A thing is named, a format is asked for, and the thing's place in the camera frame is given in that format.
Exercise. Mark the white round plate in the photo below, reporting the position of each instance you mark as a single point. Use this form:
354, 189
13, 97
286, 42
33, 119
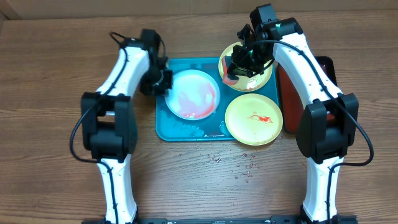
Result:
194, 95

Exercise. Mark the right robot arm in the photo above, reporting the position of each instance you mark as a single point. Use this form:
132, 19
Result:
329, 120

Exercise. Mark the dark red lacquer tray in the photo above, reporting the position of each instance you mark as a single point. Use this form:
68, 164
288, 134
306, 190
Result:
290, 102

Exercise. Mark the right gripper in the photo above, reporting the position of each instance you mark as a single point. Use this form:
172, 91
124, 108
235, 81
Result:
241, 66

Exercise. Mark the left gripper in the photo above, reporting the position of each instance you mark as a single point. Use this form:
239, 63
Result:
161, 90

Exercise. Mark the yellow-green round plate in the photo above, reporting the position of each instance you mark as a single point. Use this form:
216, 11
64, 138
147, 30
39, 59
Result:
244, 84
253, 119

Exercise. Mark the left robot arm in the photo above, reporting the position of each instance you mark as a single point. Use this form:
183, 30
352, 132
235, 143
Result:
108, 123

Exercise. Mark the teal plastic tray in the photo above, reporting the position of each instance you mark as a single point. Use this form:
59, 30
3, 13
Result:
170, 127

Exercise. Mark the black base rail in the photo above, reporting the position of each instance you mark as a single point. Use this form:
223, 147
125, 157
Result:
276, 219

